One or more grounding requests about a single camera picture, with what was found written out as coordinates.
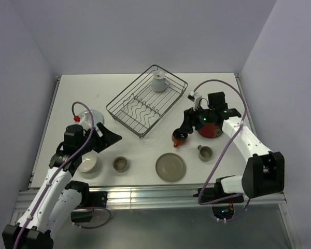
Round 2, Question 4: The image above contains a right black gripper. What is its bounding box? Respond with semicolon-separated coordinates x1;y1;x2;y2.
179;104;215;134

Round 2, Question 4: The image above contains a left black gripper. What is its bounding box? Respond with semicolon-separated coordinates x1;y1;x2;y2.
77;122;121;155

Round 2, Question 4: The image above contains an orange black patterned cup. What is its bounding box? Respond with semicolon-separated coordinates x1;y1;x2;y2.
172;129;188;148

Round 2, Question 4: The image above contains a light blue ceramic mug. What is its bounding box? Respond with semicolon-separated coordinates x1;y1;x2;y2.
151;71;170;92

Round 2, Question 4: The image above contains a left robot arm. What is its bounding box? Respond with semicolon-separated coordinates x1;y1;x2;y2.
2;122;122;248

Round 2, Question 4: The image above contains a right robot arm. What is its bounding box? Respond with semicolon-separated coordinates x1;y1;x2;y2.
179;91;285;202

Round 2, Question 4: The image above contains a red floral plate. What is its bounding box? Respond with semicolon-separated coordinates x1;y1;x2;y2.
198;123;223;139

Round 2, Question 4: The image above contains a small brown speckled cup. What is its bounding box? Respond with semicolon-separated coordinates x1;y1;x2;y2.
112;156;130;173

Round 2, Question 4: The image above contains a white ceramic bowl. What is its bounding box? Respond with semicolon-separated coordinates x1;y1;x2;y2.
77;151;97;173

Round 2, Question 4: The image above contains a light blue saucer plate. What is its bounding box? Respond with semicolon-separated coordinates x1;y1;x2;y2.
91;109;104;126

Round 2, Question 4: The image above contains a small grey espresso cup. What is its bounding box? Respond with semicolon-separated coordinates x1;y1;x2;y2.
197;145;213;162

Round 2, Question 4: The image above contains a grey stoneware saucer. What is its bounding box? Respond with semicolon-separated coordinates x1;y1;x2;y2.
155;153;187;183

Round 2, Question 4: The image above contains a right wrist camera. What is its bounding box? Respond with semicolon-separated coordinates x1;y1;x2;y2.
188;91;203;111

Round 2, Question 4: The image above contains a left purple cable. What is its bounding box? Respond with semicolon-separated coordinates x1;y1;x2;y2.
14;101;112;249

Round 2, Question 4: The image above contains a purple cable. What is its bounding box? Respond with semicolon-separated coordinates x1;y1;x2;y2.
14;101;112;249
191;79;252;221

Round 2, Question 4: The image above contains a dark wire dish rack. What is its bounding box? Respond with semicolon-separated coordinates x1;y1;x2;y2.
106;64;189;140

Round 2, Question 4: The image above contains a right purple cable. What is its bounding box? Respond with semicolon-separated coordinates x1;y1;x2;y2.
191;79;252;221

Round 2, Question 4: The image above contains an aluminium extrusion rail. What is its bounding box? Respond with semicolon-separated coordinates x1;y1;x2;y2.
14;184;287;213

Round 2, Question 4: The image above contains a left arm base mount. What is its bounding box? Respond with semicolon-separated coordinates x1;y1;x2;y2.
70;191;108;223

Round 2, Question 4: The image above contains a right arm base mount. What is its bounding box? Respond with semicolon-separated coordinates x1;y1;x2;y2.
201;187;244;220

